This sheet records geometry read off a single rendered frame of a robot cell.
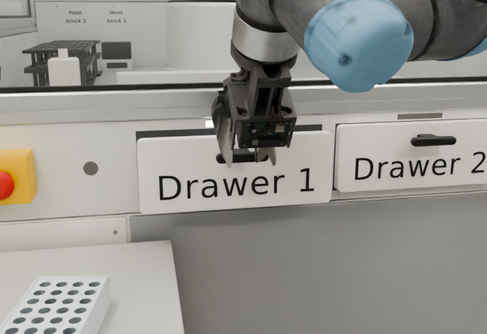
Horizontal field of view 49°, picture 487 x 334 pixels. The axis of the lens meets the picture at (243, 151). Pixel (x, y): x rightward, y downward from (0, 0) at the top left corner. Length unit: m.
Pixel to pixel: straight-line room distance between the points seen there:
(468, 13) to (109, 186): 0.56
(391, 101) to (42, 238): 0.59
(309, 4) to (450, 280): 0.73
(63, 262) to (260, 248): 0.31
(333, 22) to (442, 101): 0.54
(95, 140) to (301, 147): 0.31
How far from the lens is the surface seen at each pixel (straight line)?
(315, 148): 0.81
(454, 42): 0.53
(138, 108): 0.82
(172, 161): 0.77
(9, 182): 0.79
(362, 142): 0.88
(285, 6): 0.47
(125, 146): 0.83
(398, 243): 0.99
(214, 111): 0.66
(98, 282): 0.67
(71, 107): 0.82
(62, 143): 0.83
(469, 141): 0.97
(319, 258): 0.94
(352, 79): 0.43
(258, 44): 0.54
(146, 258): 0.80
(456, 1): 0.51
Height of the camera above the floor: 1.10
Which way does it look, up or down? 14 degrees down
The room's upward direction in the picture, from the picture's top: straight up
